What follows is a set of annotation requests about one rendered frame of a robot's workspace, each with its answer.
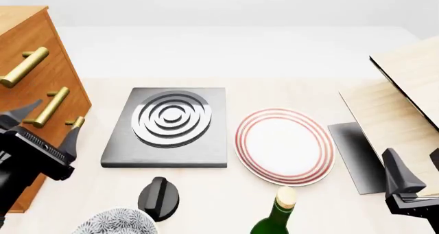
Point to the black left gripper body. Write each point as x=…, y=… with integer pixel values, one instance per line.
x=37, y=151

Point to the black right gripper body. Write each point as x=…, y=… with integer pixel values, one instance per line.
x=411, y=204

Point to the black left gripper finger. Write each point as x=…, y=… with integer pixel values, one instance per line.
x=19, y=113
x=70, y=144

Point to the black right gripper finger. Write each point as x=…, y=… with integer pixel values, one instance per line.
x=399, y=177
x=436, y=160

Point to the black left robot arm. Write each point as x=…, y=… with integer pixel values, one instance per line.
x=12, y=180

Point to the small wooden drawer front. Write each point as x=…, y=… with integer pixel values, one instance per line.
x=79, y=100

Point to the medium wooden drawer front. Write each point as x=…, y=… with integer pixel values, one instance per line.
x=58, y=75

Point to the large wooden drawer front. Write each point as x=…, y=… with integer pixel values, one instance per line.
x=37, y=33

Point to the wooden cabinet with drawers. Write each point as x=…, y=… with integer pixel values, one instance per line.
x=20, y=20

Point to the flat black stove plate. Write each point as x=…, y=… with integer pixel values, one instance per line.
x=123, y=151

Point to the pale wood box black edge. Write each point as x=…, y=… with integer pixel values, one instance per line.
x=387, y=108

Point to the patterned grey white bowl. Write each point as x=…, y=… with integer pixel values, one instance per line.
x=116, y=222

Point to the round black stove knob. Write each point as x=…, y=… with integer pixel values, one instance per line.
x=157, y=200

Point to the white plate with red rings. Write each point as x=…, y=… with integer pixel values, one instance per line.
x=283, y=149

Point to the green glass bottle with cork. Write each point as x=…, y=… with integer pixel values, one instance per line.
x=272, y=221

